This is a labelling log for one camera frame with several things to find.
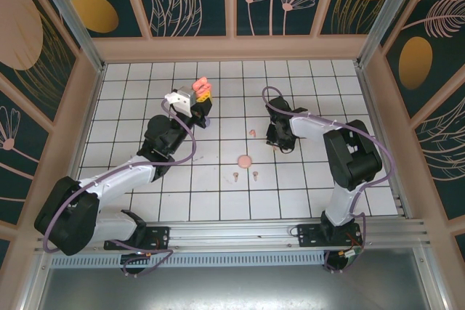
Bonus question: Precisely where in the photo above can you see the coral rectangular charging case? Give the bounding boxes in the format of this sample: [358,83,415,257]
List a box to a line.
[192,78,213,94]

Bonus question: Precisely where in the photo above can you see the grey metal sheet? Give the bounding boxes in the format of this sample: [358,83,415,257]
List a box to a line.
[36,266,435,310]

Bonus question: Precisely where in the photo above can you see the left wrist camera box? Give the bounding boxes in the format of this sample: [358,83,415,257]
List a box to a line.
[163,87,197,118]

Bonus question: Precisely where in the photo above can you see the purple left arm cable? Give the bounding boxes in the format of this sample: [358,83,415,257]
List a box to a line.
[42,99,199,278]

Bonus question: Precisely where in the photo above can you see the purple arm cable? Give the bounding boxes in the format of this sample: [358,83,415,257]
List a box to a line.
[42,99,199,278]
[262,86,396,274]

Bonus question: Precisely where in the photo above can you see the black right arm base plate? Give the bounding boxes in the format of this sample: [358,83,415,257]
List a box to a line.
[297,223,364,248]

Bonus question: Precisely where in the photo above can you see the aluminium mounting rail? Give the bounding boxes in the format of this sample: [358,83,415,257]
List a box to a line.
[34,218,432,253]

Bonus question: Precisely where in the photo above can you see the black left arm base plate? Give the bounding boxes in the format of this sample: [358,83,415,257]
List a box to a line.
[104,226,171,251]

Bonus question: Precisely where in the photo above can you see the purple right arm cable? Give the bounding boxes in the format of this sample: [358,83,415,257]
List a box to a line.
[262,86,396,274]

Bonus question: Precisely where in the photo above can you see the slotted grey cable duct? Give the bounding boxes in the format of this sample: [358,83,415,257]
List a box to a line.
[49,251,326,269]

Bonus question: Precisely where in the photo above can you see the aluminium frame post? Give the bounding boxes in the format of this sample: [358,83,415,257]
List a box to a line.
[355,0,437,70]
[28,0,107,73]

